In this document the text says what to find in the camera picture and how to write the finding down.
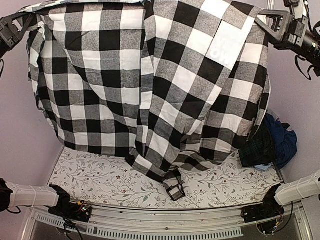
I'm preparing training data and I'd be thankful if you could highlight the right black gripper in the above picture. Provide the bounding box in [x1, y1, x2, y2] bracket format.
[243, 7, 320, 69]

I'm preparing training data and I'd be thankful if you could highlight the black white checkered shirt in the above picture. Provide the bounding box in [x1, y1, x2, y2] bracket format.
[22, 0, 271, 201]

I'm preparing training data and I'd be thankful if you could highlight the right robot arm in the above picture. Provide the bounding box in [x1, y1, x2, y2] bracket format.
[255, 0, 320, 218]

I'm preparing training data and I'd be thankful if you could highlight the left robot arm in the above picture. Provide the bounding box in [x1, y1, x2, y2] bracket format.
[0, 12, 75, 217]

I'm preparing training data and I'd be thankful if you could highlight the dark green plaid garment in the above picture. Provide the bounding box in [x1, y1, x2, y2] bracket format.
[238, 124, 276, 168]

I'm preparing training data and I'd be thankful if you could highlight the light blue garment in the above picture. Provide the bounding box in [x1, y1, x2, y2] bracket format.
[254, 162, 273, 172]

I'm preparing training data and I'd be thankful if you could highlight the floral patterned table mat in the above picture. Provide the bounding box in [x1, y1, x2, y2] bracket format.
[49, 148, 282, 210]

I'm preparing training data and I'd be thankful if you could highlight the right aluminium frame post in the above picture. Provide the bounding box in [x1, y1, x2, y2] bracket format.
[266, 0, 275, 27]

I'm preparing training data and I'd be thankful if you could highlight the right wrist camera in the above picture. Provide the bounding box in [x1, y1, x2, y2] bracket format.
[283, 0, 310, 24]

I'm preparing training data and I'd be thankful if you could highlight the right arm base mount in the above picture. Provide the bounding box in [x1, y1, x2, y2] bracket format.
[240, 202, 285, 223]

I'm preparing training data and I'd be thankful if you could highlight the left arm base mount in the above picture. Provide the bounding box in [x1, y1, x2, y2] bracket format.
[48, 200, 93, 223]

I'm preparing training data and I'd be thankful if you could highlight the front aluminium rail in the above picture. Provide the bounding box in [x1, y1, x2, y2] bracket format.
[22, 202, 315, 240]

